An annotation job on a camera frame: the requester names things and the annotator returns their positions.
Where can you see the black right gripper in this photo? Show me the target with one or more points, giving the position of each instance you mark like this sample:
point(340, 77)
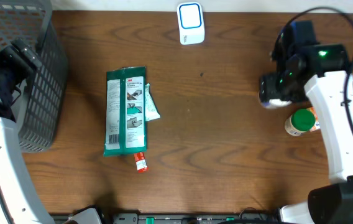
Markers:
point(267, 89)

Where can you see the white plastic jar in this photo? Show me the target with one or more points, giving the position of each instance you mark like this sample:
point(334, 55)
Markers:
point(274, 104)

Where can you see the green lid jar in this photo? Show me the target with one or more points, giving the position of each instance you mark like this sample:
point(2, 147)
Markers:
point(300, 122)

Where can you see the orange tissue pack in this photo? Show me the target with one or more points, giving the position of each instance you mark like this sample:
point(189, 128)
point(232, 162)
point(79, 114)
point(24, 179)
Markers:
point(316, 125)

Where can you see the teal white tissue pack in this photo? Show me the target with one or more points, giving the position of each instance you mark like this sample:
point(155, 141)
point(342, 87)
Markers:
point(151, 112)

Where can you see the red white snack bar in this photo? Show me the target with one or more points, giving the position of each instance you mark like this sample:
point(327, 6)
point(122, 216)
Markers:
point(140, 162)

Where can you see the green white wipes pack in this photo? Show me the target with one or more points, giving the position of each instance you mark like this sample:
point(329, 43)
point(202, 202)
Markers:
point(125, 131)

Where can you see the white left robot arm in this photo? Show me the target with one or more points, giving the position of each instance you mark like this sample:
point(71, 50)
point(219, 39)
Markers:
point(19, 201)

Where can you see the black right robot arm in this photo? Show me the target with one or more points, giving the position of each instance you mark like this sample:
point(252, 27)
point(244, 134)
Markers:
point(310, 71)

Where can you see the white barcode scanner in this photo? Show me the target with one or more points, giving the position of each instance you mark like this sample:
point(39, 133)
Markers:
point(190, 23)

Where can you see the grey plastic mesh basket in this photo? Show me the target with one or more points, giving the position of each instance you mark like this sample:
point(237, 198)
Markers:
point(38, 107)

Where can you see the black mounting rail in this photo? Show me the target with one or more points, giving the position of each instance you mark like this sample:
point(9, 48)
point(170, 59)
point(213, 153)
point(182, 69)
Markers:
point(125, 218)

